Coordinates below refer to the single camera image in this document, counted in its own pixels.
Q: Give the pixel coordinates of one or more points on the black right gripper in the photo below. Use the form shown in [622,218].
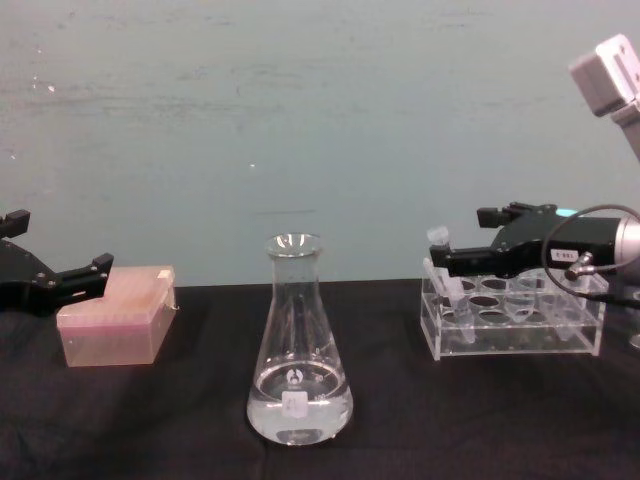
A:
[540,240]

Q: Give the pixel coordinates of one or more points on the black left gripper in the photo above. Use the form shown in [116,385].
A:
[22,285]

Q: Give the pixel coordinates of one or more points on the clear conical plastic tube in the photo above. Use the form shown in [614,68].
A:
[520,311]

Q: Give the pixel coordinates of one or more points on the pink pipette tip box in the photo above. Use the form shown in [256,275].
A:
[115,325]

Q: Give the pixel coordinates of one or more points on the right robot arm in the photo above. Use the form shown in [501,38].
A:
[612,85]

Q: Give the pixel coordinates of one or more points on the black table cloth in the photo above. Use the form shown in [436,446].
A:
[150,425]

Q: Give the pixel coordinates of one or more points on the clear glass conical flask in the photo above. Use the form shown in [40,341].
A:
[299,350]

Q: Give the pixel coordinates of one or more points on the clear acrylic tube rack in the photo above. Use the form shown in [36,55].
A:
[525,335]

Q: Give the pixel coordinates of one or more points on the clear capped plastic tube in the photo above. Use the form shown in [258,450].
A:
[462,312]

